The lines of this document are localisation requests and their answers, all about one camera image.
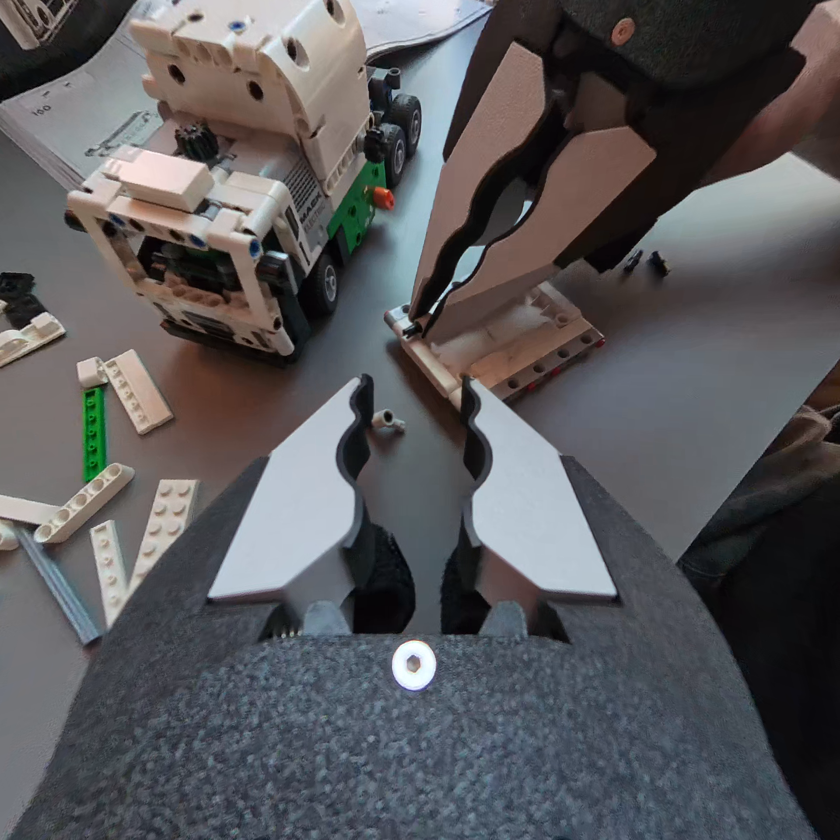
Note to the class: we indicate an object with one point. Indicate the small white lego brick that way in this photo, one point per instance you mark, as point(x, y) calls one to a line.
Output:
point(90, 373)

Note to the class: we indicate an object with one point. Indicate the long grey lego axle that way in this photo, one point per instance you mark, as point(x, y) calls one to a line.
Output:
point(59, 590)

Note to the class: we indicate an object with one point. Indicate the black printed packaging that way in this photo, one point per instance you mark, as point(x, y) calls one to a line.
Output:
point(59, 39)

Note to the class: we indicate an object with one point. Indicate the white lego panel assembly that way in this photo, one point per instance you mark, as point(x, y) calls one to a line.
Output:
point(558, 348)

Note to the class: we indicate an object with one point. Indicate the small white lego connector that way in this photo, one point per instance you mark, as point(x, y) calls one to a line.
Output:
point(384, 418)

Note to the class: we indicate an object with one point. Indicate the person's dark clothing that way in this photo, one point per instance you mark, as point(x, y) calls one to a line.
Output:
point(787, 623)

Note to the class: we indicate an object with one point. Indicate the round white lego piece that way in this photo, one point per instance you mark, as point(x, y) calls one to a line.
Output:
point(6, 535)

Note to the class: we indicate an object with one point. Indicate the white green lego truck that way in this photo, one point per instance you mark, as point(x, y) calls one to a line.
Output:
point(275, 197)

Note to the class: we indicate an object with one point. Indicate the white curved lego piece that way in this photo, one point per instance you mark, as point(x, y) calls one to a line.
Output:
point(33, 334)

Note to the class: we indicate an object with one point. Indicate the narrow white lego plate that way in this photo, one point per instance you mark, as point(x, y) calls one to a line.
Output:
point(108, 571)

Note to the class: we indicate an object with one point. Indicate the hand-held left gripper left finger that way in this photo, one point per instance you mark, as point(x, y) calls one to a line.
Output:
point(289, 518)

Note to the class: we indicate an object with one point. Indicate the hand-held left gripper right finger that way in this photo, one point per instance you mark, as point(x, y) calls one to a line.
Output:
point(535, 518)

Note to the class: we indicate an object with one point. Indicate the green lego plate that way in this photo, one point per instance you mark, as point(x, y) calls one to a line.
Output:
point(94, 433)

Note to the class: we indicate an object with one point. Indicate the flat white lego tile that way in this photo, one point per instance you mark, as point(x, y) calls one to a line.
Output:
point(23, 508)

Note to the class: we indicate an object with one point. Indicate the lego instruction booklet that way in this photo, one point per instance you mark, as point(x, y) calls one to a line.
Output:
point(65, 111)

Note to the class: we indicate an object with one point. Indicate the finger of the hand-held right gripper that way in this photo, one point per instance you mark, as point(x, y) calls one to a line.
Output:
point(485, 144)
point(577, 190)

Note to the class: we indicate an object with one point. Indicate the black lego piece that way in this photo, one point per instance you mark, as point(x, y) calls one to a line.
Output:
point(16, 289)

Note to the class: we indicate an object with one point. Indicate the white lego beam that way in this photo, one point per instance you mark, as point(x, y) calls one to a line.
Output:
point(82, 502)

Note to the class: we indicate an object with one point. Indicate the person's right forearm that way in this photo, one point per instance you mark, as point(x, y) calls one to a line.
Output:
point(807, 118)

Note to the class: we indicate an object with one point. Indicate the wide white lego plate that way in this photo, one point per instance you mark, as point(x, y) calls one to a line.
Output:
point(167, 525)

